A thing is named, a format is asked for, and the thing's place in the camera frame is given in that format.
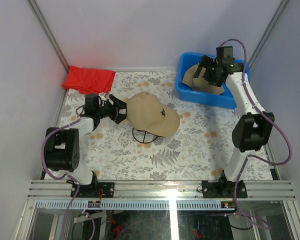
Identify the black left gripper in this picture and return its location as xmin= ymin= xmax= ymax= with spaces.
xmin=96 ymin=94 xmax=133 ymax=123

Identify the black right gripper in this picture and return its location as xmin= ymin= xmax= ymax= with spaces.
xmin=193 ymin=55 xmax=223 ymax=88

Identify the beige sport baseball cap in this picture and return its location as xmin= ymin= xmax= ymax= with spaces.
xmin=126 ymin=91 xmax=180 ymax=137

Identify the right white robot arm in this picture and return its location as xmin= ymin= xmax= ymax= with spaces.
xmin=192 ymin=46 xmax=275 ymax=198

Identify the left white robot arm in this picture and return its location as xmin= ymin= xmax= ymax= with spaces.
xmin=40 ymin=93 xmax=127 ymax=198

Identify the blue plastic bin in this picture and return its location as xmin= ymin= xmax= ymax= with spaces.
xmin=175 ymin=52 xmax=237 ymax=109

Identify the red folded cloth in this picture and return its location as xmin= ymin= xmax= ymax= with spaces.
xmin=62 ymin=66 xmax=116 ymax=95

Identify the floral patterned table mat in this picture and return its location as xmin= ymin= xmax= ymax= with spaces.
xmin=48 ymin=71 xmax=276 ymax=181

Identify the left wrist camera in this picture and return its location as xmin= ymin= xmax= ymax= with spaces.
xmin=98 ymin=92 xmax=108 ymax=101

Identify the black wire hat stand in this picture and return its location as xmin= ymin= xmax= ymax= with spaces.
xmin=132 ymin=128 xmax=160 ymax=144

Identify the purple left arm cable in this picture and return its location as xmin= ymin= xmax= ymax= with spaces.
xmin=40 ymin=104 xmax=96 ymax=240

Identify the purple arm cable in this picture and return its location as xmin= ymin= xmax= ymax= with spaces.
xmin=40 ymin=104 xmax=96 ymax=240
xmin=219 ymin=38 xmax=294 ymax=238

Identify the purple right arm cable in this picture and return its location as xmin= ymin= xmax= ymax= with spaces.
xmin=219 ymin=38 xmax=294 ymax=238

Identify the aluminium mounting rail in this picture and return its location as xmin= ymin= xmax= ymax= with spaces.
xmin=27 ymin=180 xmax=296 ymax=201

